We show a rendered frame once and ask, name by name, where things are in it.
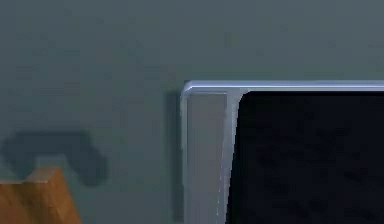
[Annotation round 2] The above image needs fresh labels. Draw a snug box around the silver framed television set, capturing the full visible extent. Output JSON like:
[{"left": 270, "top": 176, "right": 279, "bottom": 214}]
[{"left": 179, "top": 79, "right": 384, "bottom": 224}]

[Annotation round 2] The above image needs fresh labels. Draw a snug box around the orange wooden furniture piece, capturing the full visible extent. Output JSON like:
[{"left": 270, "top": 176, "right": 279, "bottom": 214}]
[{"left": 0, "top": 165, "right": 83, "bottom": 224}]

